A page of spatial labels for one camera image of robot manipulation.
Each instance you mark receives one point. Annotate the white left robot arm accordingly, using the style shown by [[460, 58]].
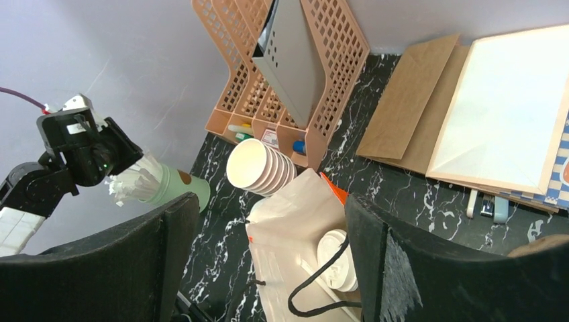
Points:
[[29, 195]]

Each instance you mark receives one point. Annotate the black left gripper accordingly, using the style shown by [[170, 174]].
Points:
[[89, 151]]

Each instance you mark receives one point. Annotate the green paper cup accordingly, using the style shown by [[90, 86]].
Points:
[[174, 183]]

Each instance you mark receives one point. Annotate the pink desk organizer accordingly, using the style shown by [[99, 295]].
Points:
[[292, 68]]

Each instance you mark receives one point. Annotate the blue marker cap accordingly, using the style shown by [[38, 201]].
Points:
[[299, 147]]

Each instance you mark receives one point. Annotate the white wrapped straws bundle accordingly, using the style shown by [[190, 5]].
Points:
[[140, 181]]

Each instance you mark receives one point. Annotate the stack of white paper cups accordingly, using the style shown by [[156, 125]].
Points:
[[257, 168]]

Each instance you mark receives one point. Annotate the small stapler and eraser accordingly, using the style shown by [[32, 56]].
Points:
[[494, 207]]

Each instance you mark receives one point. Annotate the red white staple box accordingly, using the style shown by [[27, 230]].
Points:
[[270, 138]]

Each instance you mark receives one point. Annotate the orange paper bag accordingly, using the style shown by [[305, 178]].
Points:
[[284, 231]]

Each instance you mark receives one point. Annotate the brown pulp cup carrier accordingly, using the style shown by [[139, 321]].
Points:
[[539, 245]]

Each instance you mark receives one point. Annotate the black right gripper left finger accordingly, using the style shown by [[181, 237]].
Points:
[[129, 272]]

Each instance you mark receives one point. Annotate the green stamp box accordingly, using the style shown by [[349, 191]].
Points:
[[242, 136]]

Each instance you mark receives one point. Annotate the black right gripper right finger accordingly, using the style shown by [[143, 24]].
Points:
[[406, 273]]

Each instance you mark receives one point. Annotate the blue checkered paper bag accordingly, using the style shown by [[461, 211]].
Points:
[[556, 194]]

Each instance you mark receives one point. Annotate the brown kraft paper bag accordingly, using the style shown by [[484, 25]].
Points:
[[403, 130]]

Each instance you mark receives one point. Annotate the white plastic cup lid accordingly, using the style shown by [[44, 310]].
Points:
[[341, 274]]

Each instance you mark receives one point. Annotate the cream paper bag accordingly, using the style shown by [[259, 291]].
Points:
[[506, 117]]

